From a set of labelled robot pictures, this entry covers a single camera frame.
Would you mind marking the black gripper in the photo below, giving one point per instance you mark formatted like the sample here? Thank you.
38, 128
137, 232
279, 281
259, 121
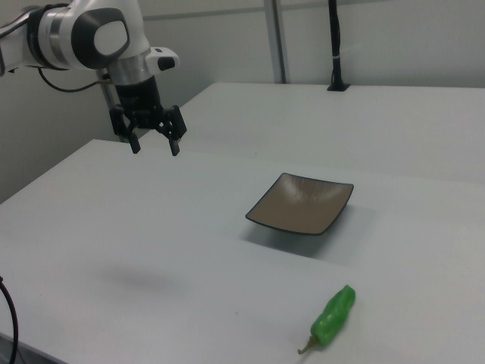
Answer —
138, 98

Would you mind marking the green chili pepper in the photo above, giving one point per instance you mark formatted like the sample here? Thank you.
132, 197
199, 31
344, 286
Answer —
333, 314

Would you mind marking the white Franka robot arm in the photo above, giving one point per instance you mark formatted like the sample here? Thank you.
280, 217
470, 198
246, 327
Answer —
57, 30

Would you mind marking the square brown ceramic plate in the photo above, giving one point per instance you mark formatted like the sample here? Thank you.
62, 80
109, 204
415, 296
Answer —
303, 204

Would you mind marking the grey partition frame post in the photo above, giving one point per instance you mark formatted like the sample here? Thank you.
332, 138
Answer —
278, 38

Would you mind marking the black camera stand pole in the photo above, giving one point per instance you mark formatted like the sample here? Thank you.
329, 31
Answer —
335, 38

